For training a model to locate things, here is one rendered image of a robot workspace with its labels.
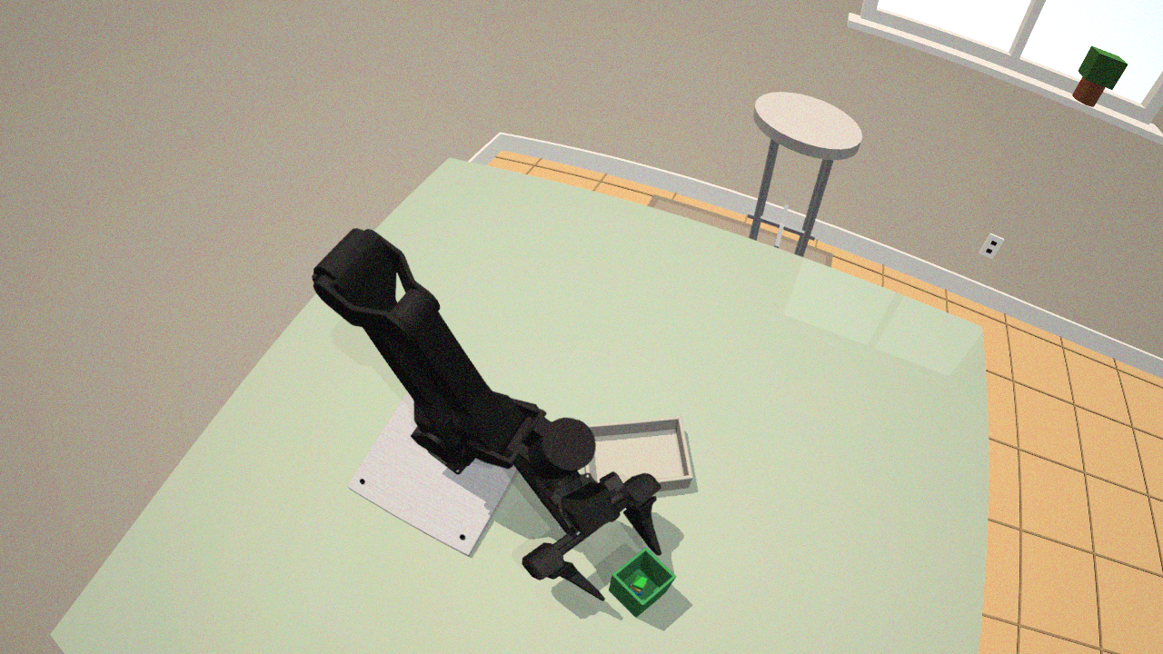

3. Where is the dark green cup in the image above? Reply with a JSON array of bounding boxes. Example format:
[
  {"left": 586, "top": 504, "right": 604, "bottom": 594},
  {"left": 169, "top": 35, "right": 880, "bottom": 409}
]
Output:
[{"left": 609, "top": 547, "right": 676, "bottom": 618}]

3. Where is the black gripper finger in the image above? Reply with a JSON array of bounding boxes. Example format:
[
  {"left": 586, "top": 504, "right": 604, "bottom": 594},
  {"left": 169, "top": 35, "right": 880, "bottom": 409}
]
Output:
[
  {"left": 625, "top": 496, "right": 661, "bottom": 555},
  {"left": 547, "top": 561, "right": 605, "bottom": 600}
]

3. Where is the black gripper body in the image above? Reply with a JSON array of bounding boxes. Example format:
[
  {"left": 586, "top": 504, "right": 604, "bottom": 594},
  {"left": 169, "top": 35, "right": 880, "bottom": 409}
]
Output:
[{"left": 522, "top": 471, "right": 661, "bottom": 580}]

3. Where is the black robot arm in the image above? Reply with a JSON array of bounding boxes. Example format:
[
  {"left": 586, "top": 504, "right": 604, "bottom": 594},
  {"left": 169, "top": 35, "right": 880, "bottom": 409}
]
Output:
[{"left": 312, "top": 228, "right": 629, "bottom": 535}]

